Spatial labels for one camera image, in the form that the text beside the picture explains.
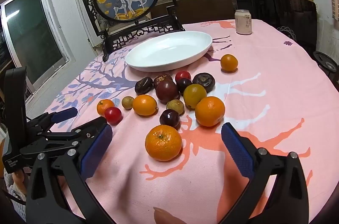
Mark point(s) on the white framed window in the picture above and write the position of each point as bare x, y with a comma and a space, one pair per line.
31, 41

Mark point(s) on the smooth dark passion fruit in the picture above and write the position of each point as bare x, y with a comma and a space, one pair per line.
143, 85

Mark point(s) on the large dark red plum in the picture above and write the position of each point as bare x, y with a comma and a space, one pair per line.
167, 92

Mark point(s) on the mandarin orange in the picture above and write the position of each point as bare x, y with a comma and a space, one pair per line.
210, 111
163, 143

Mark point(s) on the small dark purple plum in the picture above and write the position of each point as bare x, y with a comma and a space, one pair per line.
183, 85
169, 119

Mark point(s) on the black patterned bag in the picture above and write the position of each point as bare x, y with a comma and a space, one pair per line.
288, 31

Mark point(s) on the wrinkled dark passion fruit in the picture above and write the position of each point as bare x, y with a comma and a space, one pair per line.
203, 82

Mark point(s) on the black round stand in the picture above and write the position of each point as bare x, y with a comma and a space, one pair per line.
327, 62

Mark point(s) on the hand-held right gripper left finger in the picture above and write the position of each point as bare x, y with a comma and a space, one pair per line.
96, 152

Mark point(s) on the black chair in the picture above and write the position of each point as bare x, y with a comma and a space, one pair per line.
264, 4

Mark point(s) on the red cherry tomato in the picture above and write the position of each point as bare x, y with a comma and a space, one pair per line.
181, 75
113, 116

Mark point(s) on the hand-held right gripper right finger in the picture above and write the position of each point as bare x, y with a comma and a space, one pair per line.
237, 150

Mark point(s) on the white oval plate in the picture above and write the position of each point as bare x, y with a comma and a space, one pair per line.
169, 49

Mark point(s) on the pale pink drink can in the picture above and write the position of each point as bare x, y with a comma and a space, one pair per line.
243, 22

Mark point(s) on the tan longan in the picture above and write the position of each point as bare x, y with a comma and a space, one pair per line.
175, 107
127, 102

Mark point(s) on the person's right hand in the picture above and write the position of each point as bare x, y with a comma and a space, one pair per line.
164, 216

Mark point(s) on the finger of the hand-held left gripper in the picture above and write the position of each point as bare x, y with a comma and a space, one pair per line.
65, 113
90, 126

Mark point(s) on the brown speckled passion fruit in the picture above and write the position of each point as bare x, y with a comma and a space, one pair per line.
162, 79

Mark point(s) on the pink printed tablecloth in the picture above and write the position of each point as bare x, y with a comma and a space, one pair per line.
264, 107

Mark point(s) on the yellow-green tangerine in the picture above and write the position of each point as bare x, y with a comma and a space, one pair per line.
194, 94

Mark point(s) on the brown wooden board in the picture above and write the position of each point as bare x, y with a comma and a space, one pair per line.
206, 9

